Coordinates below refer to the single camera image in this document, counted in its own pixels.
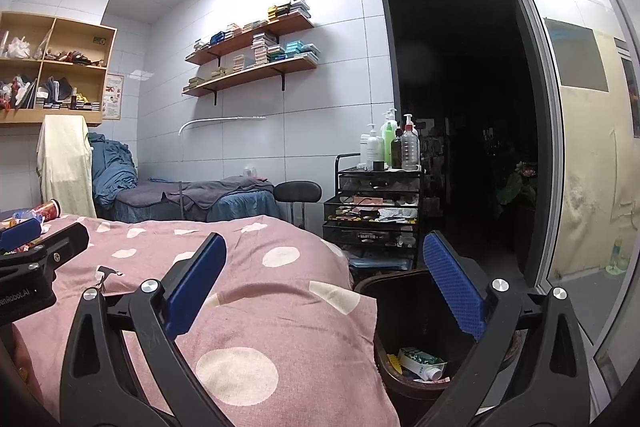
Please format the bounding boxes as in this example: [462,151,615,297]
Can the massage bed with grey blanket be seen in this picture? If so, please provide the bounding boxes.
[95,176,281,225]

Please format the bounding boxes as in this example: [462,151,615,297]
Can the green water dispenser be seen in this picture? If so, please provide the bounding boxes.
[606,237,631,275]

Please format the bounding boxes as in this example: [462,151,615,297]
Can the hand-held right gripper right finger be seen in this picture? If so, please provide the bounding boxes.
[422,229,592,427]

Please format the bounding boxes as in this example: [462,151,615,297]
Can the white tube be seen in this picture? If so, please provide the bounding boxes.
[400,354,446,382]

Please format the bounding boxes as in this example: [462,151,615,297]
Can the blue paper stack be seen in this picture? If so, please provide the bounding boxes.
[350,254,416,270]

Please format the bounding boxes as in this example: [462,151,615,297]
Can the person's left hand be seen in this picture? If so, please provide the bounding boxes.
[7,324,51,413]

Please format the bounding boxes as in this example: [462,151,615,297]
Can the black mesh trolley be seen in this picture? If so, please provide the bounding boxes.
[322,153,426,273]

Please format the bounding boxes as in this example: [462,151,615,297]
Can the potted plant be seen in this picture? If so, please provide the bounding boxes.
[495,161,538,208]

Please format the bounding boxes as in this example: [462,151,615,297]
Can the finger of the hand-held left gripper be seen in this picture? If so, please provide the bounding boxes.
[0,217,44,254]
[30,222,91,269]

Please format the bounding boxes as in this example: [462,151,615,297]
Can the row of small boxes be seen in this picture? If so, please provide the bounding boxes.
[192,0,312,52]

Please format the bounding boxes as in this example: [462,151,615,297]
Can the blue bedding pile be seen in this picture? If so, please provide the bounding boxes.
[87,133,138,208]

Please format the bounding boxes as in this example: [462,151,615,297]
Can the wall poster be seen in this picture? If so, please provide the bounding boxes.
[102,73,125,121]

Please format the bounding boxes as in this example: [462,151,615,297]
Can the cream cloth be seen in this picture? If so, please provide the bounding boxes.
[36,114,98,219]

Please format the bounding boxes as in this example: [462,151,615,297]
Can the wall shelves with boxes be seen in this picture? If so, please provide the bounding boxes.
[186,39,320,92]

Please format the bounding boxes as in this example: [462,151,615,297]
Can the white curved rail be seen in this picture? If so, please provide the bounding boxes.
[179,116,267,136]

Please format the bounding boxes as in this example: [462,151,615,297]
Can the wooden cubby shelf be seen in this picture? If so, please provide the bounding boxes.
[0,11,118,128]

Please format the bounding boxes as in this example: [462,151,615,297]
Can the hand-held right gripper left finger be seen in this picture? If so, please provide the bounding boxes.
[60,232,236,427]

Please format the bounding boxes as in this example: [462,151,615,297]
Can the white pump bottle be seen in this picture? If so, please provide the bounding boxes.
[361,123,385,171]

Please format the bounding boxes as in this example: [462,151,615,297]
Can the pink polka-dot blanket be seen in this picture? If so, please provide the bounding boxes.
[10,214,401,427]

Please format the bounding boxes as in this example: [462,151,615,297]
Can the glass door with grey frame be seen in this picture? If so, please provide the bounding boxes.
[480,0,640,358]

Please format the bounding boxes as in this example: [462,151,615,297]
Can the black stool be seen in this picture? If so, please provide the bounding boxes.
[273,181,321,228]

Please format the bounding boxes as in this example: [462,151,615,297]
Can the green white box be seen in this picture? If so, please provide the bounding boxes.
[398,347,446,365]

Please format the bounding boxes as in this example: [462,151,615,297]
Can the clear plastic bottle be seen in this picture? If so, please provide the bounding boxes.
[2,208,38,224]

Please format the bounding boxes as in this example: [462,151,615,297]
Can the dark brown waste bin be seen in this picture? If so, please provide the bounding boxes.
[354,268,531,427]

